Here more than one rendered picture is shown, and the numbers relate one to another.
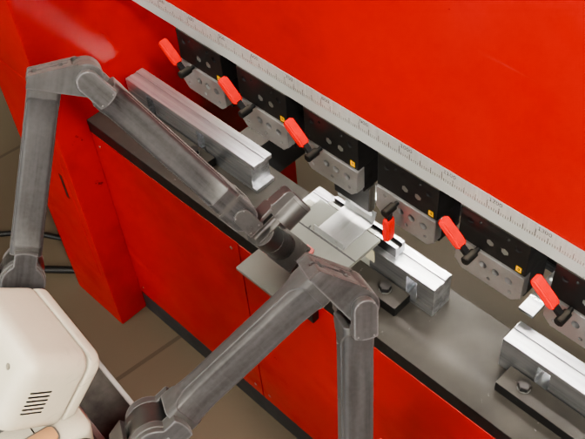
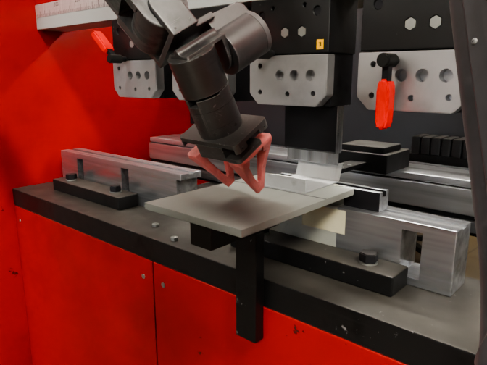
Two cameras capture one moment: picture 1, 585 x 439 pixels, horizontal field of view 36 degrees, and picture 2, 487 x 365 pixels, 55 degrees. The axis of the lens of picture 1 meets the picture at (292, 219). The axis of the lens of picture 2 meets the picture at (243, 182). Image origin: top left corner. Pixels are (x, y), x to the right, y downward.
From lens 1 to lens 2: 1.47 m
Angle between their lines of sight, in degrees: 37
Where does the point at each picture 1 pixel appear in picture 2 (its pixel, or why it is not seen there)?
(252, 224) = (177, 13)
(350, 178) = (315, 73)
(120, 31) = (65, 111)
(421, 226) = (441, 80)
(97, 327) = not seen: outside the picture
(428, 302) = (445, 265)
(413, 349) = (445, 330)
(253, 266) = (172, 202)
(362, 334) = not seen: outside the picture
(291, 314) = not seen: outside the picture
